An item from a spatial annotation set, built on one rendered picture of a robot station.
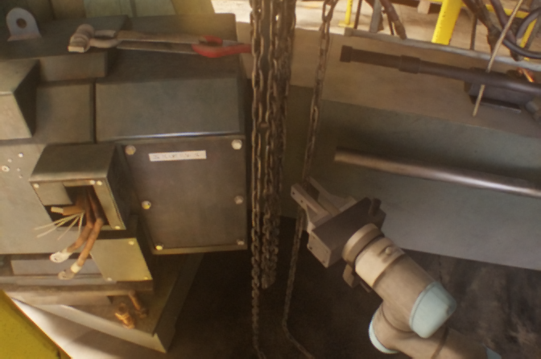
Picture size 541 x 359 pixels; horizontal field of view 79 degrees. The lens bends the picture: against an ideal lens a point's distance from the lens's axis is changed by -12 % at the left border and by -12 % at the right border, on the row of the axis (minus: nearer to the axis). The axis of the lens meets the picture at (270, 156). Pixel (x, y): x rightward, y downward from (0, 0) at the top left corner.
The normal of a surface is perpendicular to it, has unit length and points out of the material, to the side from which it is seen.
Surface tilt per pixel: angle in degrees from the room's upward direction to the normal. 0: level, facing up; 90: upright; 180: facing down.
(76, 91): 45
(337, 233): 0
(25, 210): 90
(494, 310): 0
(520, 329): 0
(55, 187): 90
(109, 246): 90
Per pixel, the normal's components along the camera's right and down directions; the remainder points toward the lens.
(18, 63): 0.04, -0.75
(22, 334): 0.97, 0.18
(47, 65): 0.11, 0.00
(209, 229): 0.11, 0.66
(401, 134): -0.22, 0.64
